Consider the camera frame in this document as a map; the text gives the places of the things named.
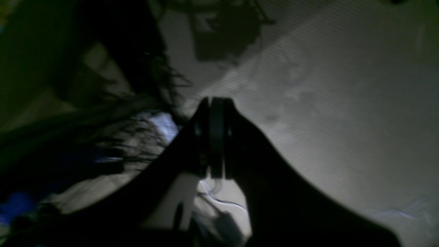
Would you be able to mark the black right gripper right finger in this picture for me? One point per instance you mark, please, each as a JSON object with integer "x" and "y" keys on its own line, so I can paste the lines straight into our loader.
{"x": 283, "y": 207}

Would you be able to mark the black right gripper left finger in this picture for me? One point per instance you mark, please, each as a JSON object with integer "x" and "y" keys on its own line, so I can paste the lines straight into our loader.
{"x": 154, "y": 209}

